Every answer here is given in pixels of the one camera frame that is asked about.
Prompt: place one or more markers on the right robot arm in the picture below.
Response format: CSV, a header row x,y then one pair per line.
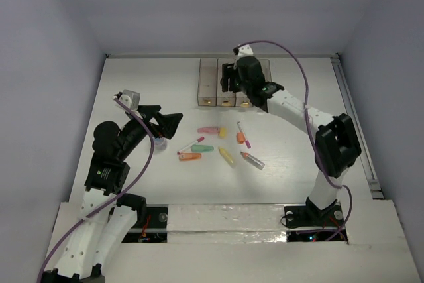
x,y
333,137

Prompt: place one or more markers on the orange highlighter cap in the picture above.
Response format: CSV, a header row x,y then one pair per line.
x,y
240,138

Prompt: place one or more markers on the pink marker pen lower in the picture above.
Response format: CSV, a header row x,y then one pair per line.
x,y
187,147

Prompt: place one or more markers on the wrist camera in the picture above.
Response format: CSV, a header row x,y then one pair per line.
x,y
242,51
130,99

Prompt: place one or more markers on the green correction tape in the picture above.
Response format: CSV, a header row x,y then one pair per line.
x,y
199,148

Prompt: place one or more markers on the yellow highlighter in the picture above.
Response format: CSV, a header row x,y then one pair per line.
x,y
228,158

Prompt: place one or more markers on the orange tipped clear highlighter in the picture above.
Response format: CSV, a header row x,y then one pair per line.
x,y
253,160

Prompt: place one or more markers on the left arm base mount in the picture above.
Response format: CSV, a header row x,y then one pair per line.
x,y
153,229

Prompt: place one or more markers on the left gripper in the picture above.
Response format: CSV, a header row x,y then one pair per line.
x,y
151,118

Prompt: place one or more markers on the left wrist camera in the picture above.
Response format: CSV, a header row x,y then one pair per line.
x,y
130,99

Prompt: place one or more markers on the pink marker pen upper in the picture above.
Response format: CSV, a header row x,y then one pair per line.
x,y
240,129

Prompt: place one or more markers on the yellow highlighter cap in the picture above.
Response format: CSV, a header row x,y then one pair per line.
x,y
222,132

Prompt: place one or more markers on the aluminium rail right edge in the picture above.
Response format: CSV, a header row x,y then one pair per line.
x,y
365,157

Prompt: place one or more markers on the pink marker pen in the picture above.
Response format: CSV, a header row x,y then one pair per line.
x,y
187,147
240,129

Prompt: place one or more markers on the clear jar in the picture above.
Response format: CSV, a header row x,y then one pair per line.
x,y
160,144

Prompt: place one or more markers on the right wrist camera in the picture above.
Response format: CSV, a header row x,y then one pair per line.
x,y
242,51

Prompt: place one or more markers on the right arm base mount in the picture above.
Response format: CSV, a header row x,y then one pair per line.
x,y
306,224

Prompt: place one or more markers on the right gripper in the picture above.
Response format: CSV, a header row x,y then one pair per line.
x,y
229,71

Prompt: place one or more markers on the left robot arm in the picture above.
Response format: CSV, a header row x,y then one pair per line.
x,y
108,210

